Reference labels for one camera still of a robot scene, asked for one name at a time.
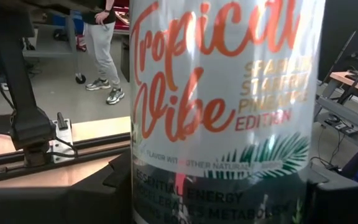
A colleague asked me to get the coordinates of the grey metal rail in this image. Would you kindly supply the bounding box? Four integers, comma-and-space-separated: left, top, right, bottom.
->
313, 95, 358, 149

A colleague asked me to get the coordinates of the grey wheeled cart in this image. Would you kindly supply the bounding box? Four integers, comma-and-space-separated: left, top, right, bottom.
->
22, 9, 87, 85

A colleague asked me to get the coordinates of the person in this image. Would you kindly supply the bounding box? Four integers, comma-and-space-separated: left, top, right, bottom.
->
81, 0, 126, 106

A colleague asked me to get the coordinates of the black aluminium table frame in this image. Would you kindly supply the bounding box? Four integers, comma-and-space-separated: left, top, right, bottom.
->
0, 132, 132, 187

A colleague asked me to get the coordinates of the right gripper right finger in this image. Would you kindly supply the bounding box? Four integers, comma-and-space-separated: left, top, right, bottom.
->
303, 161, 358, 224

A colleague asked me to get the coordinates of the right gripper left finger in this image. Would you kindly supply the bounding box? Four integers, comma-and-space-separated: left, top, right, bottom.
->
0, 148, 133, 224

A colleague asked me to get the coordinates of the blue crate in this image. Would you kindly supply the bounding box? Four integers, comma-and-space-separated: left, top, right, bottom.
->
52, 11, 85, 35

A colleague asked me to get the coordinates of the white slim can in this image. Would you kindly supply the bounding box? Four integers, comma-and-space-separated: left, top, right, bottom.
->
128, 0, 326, 224

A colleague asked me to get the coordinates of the black partition panel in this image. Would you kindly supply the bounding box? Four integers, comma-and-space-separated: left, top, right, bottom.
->
317, 0, 358, 82

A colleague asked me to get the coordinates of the wooden top desk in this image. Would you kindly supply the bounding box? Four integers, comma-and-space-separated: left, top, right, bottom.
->
328, 51, 358, 114

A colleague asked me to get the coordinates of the black floor cable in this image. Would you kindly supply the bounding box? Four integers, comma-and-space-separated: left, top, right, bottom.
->
309, 123, 346, 174

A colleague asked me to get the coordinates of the red shelf unit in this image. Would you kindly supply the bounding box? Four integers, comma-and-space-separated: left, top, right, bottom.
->
112, 0, 131, 34

